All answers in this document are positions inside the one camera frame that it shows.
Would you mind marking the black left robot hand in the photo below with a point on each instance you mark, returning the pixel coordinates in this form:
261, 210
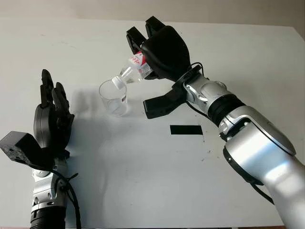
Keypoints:
46, 128

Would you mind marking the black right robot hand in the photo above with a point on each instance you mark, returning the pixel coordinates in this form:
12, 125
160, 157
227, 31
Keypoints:
166, 52

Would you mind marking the clear water bottle white cap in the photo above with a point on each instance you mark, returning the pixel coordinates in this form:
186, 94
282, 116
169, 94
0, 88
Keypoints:
133, 71

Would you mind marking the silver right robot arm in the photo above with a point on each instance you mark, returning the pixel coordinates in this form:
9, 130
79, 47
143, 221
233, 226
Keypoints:
262, 152

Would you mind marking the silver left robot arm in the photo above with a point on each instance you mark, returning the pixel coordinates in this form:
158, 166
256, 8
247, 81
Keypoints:
44, 193

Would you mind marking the clear plastic cup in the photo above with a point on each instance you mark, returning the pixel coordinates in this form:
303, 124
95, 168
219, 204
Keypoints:
114, 105

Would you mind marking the black tape strip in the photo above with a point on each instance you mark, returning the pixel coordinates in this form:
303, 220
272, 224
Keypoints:
186, 130

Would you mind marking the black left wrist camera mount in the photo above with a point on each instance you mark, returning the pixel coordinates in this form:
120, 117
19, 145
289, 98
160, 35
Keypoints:
19, 148

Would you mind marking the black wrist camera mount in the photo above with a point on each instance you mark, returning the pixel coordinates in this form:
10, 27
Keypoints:
159, 107
19, 148

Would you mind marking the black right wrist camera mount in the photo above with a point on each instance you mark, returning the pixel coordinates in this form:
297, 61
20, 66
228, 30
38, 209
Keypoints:
159, 107

